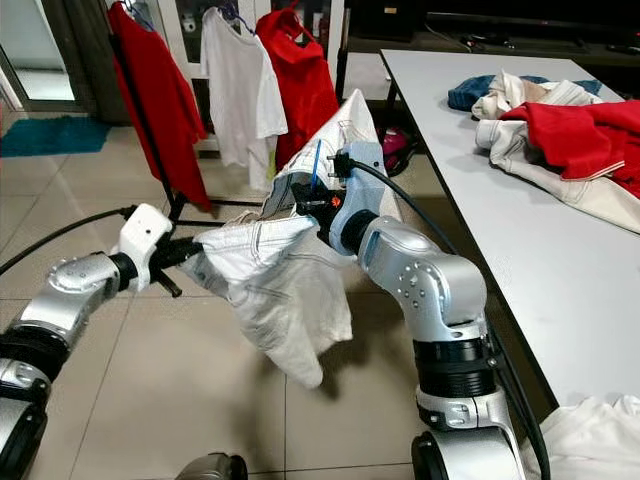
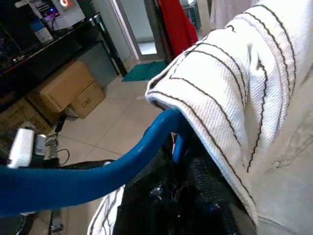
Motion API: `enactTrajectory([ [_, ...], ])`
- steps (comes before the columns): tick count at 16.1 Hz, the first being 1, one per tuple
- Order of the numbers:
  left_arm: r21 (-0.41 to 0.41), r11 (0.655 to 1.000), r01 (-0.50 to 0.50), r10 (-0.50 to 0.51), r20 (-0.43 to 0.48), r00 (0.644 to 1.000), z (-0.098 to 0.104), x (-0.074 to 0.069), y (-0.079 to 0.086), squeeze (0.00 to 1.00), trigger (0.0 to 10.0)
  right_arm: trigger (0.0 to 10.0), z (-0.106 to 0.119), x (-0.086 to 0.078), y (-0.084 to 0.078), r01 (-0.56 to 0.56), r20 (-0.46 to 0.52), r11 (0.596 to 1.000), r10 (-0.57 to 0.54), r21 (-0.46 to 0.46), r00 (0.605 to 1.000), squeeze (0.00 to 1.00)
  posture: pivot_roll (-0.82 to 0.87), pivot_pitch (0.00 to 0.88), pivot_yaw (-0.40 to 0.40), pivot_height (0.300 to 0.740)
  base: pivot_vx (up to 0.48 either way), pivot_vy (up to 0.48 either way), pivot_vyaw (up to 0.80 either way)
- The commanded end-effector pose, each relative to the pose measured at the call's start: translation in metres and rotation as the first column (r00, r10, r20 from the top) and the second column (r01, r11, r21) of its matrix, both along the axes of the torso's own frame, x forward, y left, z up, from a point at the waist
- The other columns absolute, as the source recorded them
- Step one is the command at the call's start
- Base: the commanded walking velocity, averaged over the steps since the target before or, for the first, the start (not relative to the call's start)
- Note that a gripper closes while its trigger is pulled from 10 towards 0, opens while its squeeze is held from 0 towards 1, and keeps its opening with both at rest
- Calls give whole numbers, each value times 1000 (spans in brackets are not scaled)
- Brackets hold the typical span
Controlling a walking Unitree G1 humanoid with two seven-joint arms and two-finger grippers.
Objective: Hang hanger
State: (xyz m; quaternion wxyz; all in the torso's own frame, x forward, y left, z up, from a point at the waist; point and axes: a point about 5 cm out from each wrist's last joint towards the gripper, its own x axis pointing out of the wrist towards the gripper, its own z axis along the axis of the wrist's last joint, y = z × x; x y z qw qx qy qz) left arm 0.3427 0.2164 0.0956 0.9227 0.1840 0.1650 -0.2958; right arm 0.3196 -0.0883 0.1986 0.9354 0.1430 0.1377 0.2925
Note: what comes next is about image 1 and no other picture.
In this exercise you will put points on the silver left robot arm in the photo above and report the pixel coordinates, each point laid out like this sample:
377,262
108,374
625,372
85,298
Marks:
75,300

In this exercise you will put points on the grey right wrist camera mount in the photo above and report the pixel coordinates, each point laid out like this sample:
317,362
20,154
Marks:
360,195

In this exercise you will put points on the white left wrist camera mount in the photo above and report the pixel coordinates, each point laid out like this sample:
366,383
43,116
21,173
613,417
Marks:
145,240

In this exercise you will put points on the red garment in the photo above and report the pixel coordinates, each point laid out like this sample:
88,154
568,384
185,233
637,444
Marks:
580,140

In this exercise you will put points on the white shirt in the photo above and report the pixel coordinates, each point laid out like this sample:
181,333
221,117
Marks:
590,445

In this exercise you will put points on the metal clothes rack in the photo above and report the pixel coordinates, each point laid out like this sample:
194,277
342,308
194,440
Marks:
144,110

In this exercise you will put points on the grey curtain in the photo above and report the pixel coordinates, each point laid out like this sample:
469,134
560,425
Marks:
88,60

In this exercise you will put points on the red t-shirt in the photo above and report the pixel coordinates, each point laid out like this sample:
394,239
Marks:
305,80
160,100

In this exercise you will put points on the white t-shirt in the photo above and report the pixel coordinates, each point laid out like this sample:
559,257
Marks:
240,100

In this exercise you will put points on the white work table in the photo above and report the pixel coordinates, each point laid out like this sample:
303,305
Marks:
540,290

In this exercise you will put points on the white sliding glass door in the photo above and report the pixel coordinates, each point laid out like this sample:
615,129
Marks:
35,50

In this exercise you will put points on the teal floor mat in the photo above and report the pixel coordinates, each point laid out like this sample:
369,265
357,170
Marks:
55,136

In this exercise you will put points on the blue garment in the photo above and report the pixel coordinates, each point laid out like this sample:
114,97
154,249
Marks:
468,93

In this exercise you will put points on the pink plastic item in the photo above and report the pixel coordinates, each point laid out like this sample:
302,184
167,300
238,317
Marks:
400,152

